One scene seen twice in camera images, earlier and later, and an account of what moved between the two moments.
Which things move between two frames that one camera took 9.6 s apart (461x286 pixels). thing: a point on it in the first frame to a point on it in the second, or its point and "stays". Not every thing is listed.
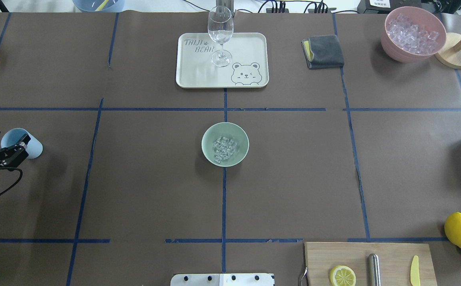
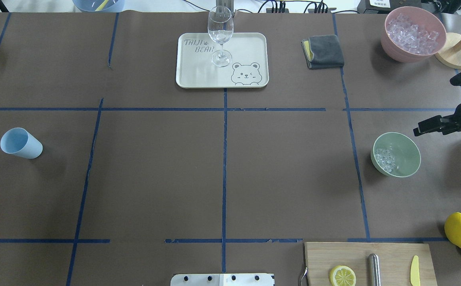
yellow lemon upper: (460, 230) stays
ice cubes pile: (224, 147) to (386, 159)
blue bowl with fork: (98, 6) stays
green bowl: (231, 130) to (395, 155)
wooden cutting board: (395, 262) stays
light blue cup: (16, 136) stays
